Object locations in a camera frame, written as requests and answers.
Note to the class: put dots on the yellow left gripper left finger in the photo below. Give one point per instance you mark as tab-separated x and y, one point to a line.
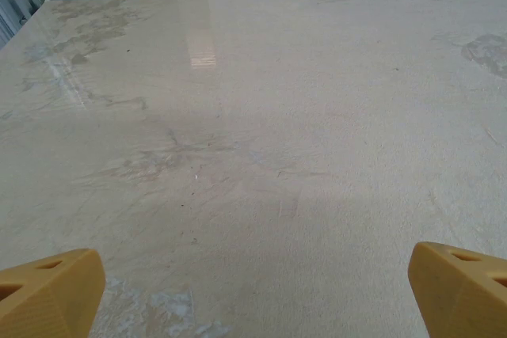
51	302

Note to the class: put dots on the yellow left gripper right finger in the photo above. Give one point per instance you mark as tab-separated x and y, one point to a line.
455	298

